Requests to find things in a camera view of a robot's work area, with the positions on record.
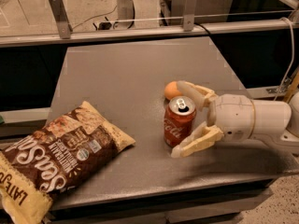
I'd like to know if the brown tortilla chip bag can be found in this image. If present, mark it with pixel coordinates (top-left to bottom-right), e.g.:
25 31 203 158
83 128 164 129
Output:
0 102 135 224

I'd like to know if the metal rail bracket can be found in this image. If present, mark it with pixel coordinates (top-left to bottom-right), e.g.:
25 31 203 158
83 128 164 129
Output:
182 0 197 32
49 0 72 39

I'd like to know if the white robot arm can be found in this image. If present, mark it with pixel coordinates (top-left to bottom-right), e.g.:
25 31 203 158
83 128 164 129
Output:
164 81 299 158

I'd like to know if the metal guard rail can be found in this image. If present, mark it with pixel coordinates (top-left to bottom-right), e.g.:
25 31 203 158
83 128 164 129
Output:
0 19 299 48

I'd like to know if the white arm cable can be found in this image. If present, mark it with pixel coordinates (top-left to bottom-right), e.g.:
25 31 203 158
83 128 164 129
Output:
273 16 296 102

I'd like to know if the left metal rail bracket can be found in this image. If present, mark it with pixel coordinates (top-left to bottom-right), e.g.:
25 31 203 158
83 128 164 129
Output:
49 0 72 39

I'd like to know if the red coke can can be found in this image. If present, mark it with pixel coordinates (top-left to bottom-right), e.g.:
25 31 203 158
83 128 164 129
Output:
164 96 196 147

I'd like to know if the orange fruit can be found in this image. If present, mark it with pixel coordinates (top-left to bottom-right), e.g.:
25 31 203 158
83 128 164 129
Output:
164 81 181 100

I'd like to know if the right metal rail bracket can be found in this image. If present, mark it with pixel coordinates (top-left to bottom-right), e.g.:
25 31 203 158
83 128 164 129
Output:
182 0 197 32

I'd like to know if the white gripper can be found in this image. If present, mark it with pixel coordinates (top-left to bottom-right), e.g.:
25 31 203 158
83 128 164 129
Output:
171 80 254 158

